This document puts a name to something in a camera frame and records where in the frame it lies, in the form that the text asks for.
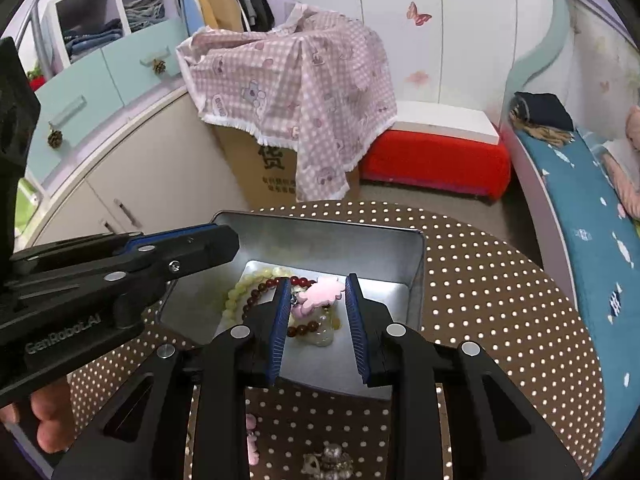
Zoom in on white curved cabinet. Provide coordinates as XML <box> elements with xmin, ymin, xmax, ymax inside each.
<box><xmin>22</xmin><ymin>85</ymin><xmax>251</xmax><ymax>253</ymax></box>

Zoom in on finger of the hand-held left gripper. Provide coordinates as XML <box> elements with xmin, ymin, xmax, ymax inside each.
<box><xmin>9</xmin><ymin>224</ymin><xmax>224</xmax><ymax>277</ymax></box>
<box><xmin>7</xmin><ymin>225</ymin><xmax>241</xmax><ymax>330</ymax></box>

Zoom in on pink checked cloth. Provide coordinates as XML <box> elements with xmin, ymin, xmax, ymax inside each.
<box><xmin>176</xmin><ymin>2</ymin><xmax>399</xmax><ymax>202</ymax></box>

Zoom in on silver metal tin box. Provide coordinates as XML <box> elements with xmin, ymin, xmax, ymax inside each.
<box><xmin>155</xmin><ymin>210</ymin><xmax>427</xmax><ymax>402</ymax></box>

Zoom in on shelf cabinet with teal drawers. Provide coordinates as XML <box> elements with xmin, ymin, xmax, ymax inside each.
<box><xmin>27</xmin><ymin>0</ymin><xmax>190</xmax><ymax>196</ymax></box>

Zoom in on brown crumpled cloth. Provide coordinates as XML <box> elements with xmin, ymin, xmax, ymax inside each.
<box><xmin>509</xmin><ymin>110</ymin><xmax>577</xmax><ymax>149</ymax></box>

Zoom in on folded blue jeans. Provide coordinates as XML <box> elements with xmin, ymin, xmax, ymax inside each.
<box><xmin>62</xmin><ymin>18</ymin><xmax>124</xmax><ymax>59</ymax></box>

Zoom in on blue fish print bed sheet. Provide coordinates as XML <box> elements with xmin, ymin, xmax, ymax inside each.
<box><xmin>514</xmin><ymin>127</ymin><xmax>640</xmax><ymax>457</ymax></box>

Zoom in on pink plush pillow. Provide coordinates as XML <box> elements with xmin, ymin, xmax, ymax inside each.
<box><xmin>601</xmin><ymin>105</ymin><xmax>640</xmax><ymax>222</ymax></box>

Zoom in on dark red bead bracelet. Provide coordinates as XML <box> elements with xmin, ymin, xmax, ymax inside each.
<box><xmin>243</xmin><ymin>274</ymin><xmax>322</xmax><ymax>342</ymax></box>

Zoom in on pale green bead bracelet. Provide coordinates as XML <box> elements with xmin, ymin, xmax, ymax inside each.
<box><xmin>221</xmin><ymin>267</ymin><xmax>294</xmax><ymax>322</ymax></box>

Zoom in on person's left hand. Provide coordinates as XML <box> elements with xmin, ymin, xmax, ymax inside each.
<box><xmin>0</xmin><ymin>377</ymin><xmax>77</xmax><ymax>455</ymax></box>

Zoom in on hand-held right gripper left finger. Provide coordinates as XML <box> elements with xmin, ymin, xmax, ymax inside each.
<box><xmin>52</xmin><ymin>276</ymin><xmax>292</xmax><ymax>480</ymax></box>

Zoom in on pink butterfly sticker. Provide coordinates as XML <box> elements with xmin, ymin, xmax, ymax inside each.
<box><xmin>405</xmin><ymin>1</ymin><xmax>433</xmax><ymax>26</ymax></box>

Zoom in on pink hair clip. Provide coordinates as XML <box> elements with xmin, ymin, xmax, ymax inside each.
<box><xmin>291</xmin><ymin>276</ymin><xmax>347</xmax><ymax>319</ymax></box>

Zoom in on pink charm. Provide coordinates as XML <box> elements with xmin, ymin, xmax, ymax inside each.
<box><xmin>244</xmin><ymin>412</ymin><xmax>260</xmax><ymax>467</ymax></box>

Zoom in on white jade pendant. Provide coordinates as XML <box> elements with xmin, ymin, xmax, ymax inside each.
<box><xmin>307</xmin><ymin>310</ymin><xmax>344</xmax><ymax>349</ymax></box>

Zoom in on brown polka dot tablecloth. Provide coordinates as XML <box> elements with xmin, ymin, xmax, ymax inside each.
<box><xmin>65</xmin><ymin>200</ymin><xmax>607</xmax><ymax>480</ymax></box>

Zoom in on red stool with white top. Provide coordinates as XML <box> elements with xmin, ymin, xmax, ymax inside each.
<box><xmin>358</xmin><ymin>101</ymin><xmax>512</xmax><ymax>204</ymax></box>

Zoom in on white wardrobe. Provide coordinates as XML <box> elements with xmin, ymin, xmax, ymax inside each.
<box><xmin>281</xmin><ymin>0</ymin><xmax>557</xmax><ymax>127</ymax></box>

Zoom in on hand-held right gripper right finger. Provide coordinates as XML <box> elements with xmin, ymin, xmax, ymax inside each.
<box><xmin>346</xmin><ymin>273</ymin><xmax>584</xmax><ymax>480</ymax></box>

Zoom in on silver metal ornament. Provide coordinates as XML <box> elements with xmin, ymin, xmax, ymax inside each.
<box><xmin>301</xmin><ymin>441</ymin><xmax>357</xmax><ymax>480</ymax></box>

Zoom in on cardboard box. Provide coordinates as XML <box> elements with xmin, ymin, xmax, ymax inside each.
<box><xmin>212</xmin><ymin>119</ymin><xmax>362</xmax><ymax>211</ymax></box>

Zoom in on folded light jeans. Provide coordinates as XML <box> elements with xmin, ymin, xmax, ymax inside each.
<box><xmin>123</xmin><ymin>0</ymin><xmax>166</xmax><ymax>32</ymax></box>

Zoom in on dark folded cloth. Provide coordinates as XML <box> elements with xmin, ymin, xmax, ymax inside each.
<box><xmin>514</xmin><ymin>91</ymin><xmax>575</xmax><ymax>133</ymax></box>

